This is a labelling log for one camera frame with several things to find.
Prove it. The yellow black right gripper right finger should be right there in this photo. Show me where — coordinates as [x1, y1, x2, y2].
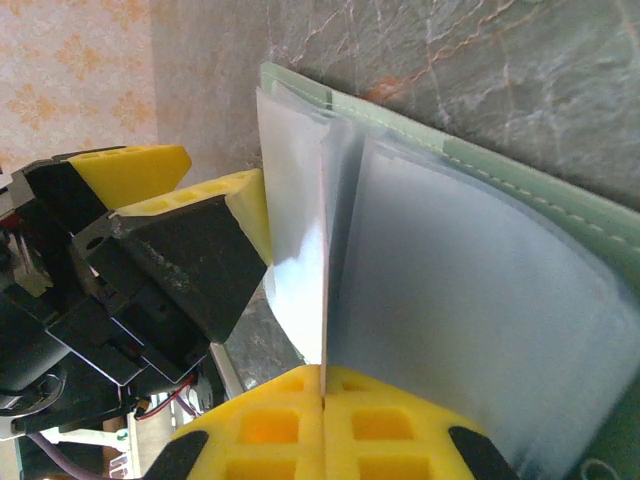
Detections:
[323, 365, 521, 480]

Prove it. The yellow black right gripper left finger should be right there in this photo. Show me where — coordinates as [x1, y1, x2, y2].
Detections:
[144, 364, 324, 480]

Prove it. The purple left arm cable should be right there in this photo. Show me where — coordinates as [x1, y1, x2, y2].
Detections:
[27, 432, 101, 480]

